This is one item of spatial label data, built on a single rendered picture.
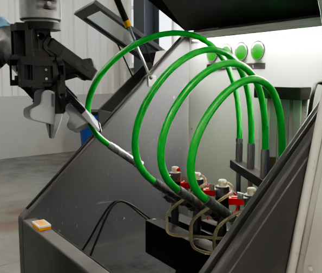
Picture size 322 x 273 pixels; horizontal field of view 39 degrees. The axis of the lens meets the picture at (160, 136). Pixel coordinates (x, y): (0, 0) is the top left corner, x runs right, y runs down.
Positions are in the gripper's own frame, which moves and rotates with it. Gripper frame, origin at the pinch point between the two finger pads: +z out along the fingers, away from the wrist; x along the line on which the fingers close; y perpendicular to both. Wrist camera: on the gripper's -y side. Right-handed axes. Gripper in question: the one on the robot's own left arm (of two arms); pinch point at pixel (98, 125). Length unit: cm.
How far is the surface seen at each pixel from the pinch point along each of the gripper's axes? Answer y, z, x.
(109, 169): 7.2, 6.7, -24.7
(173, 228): 3.4, 29.0, 3.5
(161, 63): -25.4, -6.4, -28.5
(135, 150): -2.6, 12.1, 18.2
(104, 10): -64, -132, -292
